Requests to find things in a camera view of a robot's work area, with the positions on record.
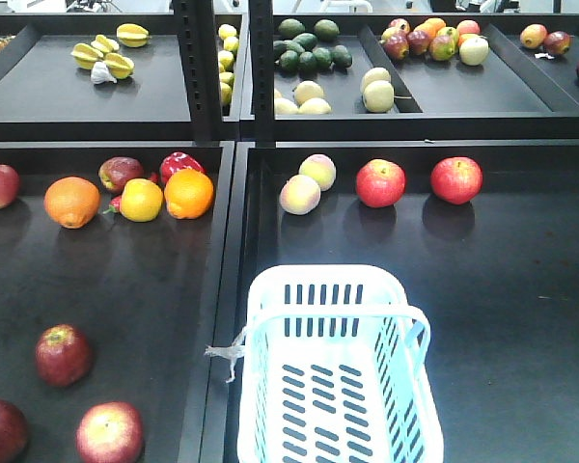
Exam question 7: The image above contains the light blue plastic basket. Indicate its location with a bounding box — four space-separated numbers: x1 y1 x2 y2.
204 263 445 463

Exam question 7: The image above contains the black wooden fruit stand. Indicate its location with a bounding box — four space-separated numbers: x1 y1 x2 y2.
0 14 579 462

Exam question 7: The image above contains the pale peach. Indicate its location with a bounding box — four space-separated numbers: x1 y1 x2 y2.
279 174 321 215
298 153 337 191

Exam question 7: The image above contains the pale peach front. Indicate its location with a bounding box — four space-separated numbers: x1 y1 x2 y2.
279 174 321 215

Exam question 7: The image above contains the yellow apple in pile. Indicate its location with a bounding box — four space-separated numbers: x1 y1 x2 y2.
120 178 164 223

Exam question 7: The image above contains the orange right of pile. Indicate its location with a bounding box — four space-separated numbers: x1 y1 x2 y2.
163 168 214 219

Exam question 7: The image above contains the red apple bottom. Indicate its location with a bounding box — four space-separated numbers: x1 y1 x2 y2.
75 401 144 462

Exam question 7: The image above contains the red bell pepper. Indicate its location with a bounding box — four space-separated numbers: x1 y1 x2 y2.
159 151 207 184

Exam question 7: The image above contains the red apple back right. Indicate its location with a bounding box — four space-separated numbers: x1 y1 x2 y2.
430 156 483 205

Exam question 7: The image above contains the white garlic bulb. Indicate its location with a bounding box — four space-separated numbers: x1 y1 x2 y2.
90 62 118 85

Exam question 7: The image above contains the dark red apple in pile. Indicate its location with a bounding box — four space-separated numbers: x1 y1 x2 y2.
98 156 145 194

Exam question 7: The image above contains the orange of pile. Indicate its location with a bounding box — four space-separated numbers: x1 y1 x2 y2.
43 177 101 229
163 168 214 219

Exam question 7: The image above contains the dark red apple corner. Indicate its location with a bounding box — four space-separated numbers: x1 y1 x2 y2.
0 399 29 462

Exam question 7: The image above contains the red apple back middle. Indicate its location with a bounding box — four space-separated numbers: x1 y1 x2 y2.
355 159 406 208

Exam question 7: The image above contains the dark red apple front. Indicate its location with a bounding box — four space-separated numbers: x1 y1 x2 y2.
35 324 94 387

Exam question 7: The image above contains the orange left of pile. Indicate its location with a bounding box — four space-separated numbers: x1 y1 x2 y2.
43 177 101 229

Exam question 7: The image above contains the pale peach rear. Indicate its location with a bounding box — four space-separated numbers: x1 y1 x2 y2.
298 153 337 191

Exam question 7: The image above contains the small red chili pepper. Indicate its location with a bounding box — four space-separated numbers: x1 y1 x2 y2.
102 195 122 214

